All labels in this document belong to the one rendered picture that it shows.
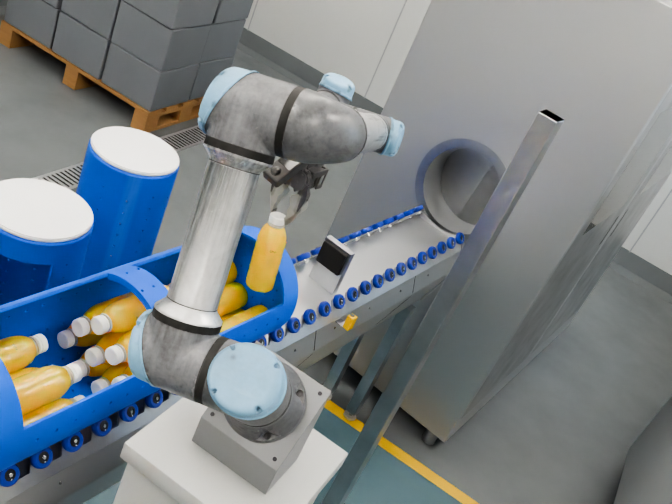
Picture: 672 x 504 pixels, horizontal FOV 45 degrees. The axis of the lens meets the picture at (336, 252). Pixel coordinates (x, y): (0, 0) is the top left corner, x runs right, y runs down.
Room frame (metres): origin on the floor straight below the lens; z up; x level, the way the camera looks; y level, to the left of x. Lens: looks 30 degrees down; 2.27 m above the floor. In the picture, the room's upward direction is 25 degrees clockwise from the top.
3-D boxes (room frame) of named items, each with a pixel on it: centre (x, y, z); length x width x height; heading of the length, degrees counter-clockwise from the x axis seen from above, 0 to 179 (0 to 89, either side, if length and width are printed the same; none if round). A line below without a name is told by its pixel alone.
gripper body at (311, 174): (1.69, 0.14, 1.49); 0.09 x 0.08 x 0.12; 156
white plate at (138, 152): (2.25, 0.70, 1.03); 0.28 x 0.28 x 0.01
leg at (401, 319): (2.76, -0.35, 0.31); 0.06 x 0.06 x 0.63; 66
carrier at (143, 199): (2.25, 0.70, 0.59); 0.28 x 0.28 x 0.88
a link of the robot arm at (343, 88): (1.69, 0.15, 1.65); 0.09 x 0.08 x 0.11; 174
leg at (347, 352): (2.82, -0.22, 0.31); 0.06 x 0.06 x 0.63; 66
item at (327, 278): (2.15, 0.00, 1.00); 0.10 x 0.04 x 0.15; 66
